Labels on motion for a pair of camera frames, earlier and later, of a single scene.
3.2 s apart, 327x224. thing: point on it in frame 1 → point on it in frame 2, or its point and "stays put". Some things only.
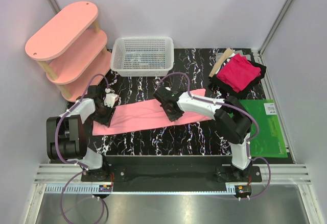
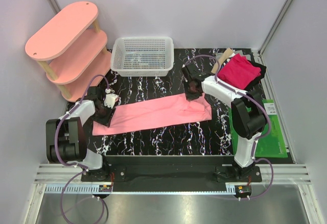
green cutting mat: (270, 143) stays put
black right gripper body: (172, 116) → (190, 93)
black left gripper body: (103, 115) stays put
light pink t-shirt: (143, 116) stays put
